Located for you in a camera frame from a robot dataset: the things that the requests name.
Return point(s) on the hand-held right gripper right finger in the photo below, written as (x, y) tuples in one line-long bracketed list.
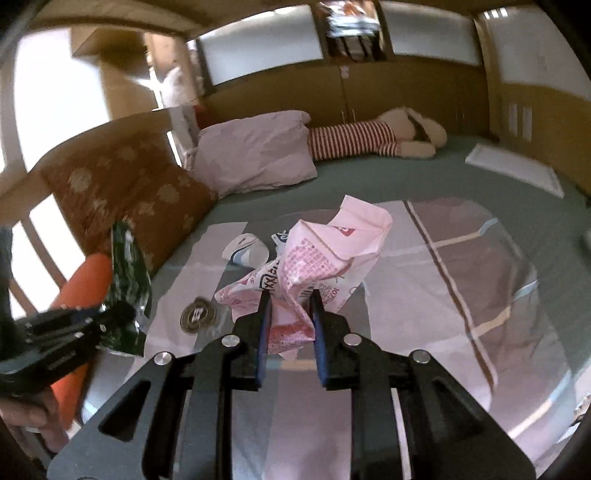
[(319, 333)]

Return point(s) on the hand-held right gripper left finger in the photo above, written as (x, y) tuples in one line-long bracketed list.
[(264, 323)]

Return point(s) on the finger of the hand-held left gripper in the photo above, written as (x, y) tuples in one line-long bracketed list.
[(115, 321)]

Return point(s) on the dark green foil packet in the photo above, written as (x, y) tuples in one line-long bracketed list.
[(124, 267)]

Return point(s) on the pink printed plastic bag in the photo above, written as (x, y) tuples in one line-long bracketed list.
[(323, 249)]

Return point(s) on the person's left hand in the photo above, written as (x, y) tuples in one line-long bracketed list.
[(32, 417)]

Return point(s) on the round metal lid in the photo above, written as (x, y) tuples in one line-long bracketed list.
[(198, 316)]

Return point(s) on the white and blue wrapper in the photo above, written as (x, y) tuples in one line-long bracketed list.
[(244, 251)]

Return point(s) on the brown patterned pillow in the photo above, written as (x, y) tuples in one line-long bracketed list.
[(120, 184)]

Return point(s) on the pink pillow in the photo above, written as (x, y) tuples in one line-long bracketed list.
[(258, 152)]

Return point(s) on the green bed sheet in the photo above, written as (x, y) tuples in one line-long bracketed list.
[(415, 180)]

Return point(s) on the striped plush rabbit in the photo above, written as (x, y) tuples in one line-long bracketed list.
[(355, 138)]

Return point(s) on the white plush toy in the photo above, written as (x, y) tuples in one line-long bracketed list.
[(176, 86)]

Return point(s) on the white paper pad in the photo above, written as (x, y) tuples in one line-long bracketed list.
[(512, 168)]

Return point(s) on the wooden bed rail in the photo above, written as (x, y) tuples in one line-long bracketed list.
[(92, 131)]

